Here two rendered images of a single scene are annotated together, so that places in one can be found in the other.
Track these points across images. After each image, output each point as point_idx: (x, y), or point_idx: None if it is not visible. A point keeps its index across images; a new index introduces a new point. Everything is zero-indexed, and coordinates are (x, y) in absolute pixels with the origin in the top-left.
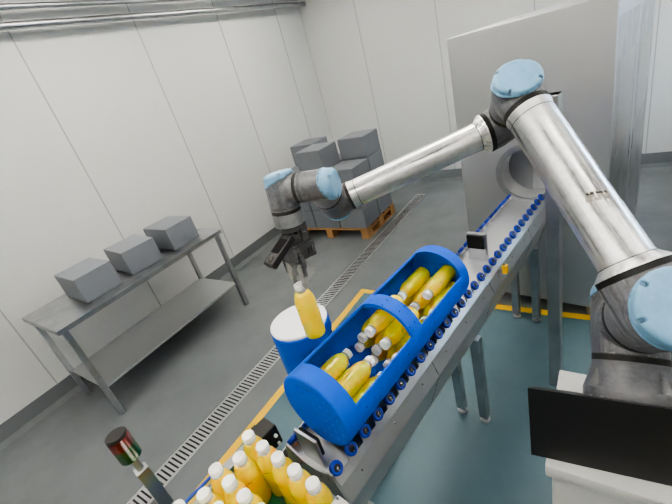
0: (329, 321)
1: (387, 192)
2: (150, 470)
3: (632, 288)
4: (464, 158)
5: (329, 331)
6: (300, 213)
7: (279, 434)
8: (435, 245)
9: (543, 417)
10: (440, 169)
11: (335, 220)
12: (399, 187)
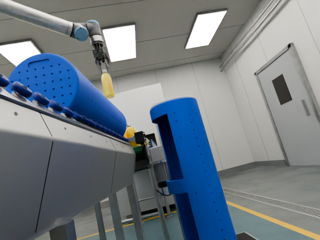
0: (154, 111)
1: (50, 30)
2: (155, 125)
3: None
4: (1, 13)
5: (152, 118)
6: (90, 40)
7: (135, 138)
8: (36, 54)
9: None
10: (17, 18)
11: (83, 41)
12: (44, 27)
